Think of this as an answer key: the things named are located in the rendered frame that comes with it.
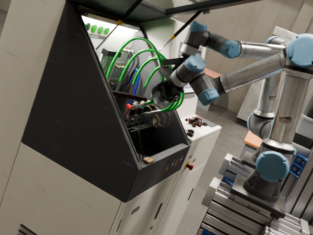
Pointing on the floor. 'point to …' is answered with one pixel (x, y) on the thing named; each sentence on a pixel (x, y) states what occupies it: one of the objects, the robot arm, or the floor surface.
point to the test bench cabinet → (56, 200)
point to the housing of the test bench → (23, 70)
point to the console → (199, 148)
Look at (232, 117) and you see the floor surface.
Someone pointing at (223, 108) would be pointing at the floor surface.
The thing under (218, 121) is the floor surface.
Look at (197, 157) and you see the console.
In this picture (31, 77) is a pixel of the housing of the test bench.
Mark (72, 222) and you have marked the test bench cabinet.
